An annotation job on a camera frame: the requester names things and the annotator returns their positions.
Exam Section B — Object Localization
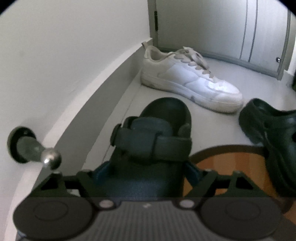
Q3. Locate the grey door with hinge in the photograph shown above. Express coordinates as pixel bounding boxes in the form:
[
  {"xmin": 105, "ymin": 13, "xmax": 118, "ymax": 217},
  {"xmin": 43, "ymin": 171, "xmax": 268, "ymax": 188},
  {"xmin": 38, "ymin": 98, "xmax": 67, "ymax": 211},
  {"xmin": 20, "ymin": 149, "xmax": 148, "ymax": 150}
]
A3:
[{"xmin": 148, "ymin": 0, "xmax": 295, "ymax": 79}]

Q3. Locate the orange round floor mat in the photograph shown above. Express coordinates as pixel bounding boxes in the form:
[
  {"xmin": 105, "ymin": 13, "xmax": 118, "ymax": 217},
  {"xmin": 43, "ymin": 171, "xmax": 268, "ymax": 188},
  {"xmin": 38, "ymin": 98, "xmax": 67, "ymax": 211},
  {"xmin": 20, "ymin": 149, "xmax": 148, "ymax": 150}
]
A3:
[{"xmin": 183, "ymin": 145, "xmax": 295, "ymax": 231}]

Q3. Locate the white leather sneaker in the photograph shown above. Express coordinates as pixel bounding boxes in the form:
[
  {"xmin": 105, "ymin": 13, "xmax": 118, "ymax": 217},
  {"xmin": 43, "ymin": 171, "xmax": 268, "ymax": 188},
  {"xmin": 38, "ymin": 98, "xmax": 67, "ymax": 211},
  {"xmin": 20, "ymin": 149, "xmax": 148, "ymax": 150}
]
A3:
[{"xmin": 140, "ymin": 42, "xmax": 243, "ymax": 113}]

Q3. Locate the black metal door stopper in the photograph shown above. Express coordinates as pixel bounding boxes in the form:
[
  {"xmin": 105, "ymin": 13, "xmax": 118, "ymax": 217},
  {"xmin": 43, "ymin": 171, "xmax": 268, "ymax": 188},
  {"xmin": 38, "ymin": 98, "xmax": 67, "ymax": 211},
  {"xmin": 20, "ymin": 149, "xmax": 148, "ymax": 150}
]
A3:
[{"xmin": 7, "ymin": 126, "xmax": 62, "ymax": 170}]

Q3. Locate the dark navy clog shoe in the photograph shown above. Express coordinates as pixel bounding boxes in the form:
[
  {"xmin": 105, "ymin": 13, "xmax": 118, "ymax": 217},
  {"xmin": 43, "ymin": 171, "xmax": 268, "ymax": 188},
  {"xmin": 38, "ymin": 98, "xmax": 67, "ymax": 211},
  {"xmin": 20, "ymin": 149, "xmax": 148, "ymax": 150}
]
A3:
[{"xmin": 93, "ymin": 97, "xmax": 206, "ymax": 199}]

